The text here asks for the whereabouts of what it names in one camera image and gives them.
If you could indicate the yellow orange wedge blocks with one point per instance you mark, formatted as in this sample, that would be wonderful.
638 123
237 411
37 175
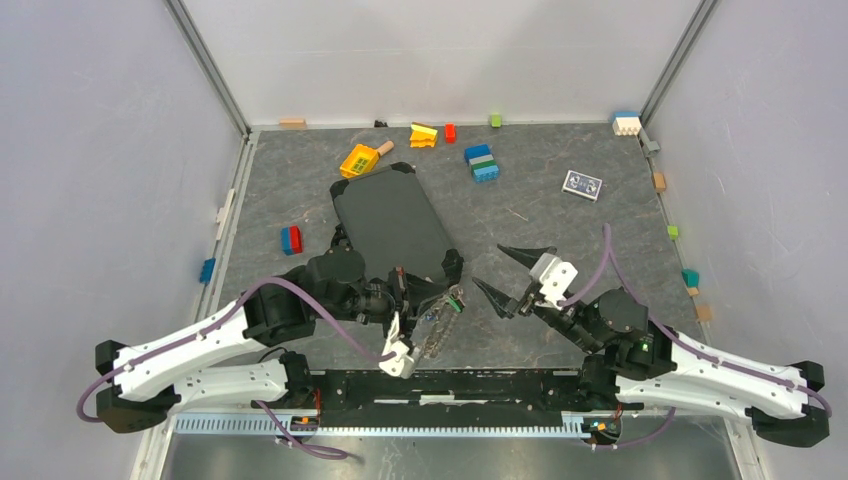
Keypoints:
422 136

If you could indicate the green key tag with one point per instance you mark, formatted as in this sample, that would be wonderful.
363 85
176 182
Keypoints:
455 303

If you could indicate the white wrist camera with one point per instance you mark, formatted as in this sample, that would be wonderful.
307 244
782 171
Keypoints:
554 276
399 356

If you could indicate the yellow toy window block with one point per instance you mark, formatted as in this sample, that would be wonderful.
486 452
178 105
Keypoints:
361 160

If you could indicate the grey brick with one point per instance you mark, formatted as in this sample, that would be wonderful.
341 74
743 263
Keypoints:
650 148

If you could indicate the white blue brick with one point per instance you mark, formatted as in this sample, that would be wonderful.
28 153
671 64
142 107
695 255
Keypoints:
626 123

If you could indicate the metal disc keyring with rings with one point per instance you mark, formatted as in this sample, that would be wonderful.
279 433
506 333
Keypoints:
439 322

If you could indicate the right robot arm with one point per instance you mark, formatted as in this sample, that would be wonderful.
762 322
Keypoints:
632 359

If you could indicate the red small block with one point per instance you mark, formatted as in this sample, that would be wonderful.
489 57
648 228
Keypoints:
450 133

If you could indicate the blue playing card box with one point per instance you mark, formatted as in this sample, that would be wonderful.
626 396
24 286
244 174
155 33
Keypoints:
582 185

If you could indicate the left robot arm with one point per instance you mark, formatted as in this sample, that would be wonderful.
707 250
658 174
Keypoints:
141 386

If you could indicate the red blue brick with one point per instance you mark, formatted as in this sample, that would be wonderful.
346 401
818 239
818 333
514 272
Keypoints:
291 240

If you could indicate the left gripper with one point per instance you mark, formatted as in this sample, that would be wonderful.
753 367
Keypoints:
409 293

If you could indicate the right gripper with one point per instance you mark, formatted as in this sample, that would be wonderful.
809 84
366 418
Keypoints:
502 304

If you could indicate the blue green stacked bricks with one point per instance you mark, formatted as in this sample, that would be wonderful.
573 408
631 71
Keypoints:
481 163

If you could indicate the orange wooden block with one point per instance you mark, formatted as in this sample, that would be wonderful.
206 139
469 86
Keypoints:
659 182

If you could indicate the tan block at right wall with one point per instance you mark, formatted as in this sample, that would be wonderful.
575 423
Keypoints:
703 313

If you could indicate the dark grey hard case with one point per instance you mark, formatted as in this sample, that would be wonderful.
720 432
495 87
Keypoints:
388 218

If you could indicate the white cable duct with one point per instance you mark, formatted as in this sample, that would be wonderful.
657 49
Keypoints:
255 424

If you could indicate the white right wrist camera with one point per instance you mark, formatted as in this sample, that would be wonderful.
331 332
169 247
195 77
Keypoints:
554 276

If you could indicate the teal block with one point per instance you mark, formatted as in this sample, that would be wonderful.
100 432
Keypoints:
690 277

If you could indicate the wooden peg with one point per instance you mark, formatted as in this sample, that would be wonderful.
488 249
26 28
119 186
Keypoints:
385 148

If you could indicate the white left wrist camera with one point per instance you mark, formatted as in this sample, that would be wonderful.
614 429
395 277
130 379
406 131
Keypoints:
399 356

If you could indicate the tan wooden block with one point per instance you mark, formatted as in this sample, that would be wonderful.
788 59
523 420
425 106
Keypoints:
292 123

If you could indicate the blue block at left wall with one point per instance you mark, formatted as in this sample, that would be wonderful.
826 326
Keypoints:
207 271

